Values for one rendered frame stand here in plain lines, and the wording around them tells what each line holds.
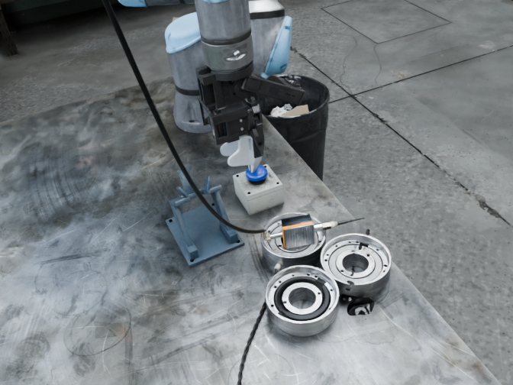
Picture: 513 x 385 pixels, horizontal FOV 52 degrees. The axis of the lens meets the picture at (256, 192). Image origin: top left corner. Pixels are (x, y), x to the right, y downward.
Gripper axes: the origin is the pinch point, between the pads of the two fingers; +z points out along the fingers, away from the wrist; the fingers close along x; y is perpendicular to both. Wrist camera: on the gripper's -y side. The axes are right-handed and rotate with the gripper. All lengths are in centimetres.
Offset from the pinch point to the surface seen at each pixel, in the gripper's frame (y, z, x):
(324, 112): -57, 49, -80
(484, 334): -66, 88, 4
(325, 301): 1.7, 5.2, 28.6
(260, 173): -0.3, 1.4, 1.3
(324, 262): -1.8, 5.2, 22.1
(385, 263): -9.8, 5.2, 26.5
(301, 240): -0.2, 3.8, 17.3
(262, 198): 0.6, 5.1, 3.4
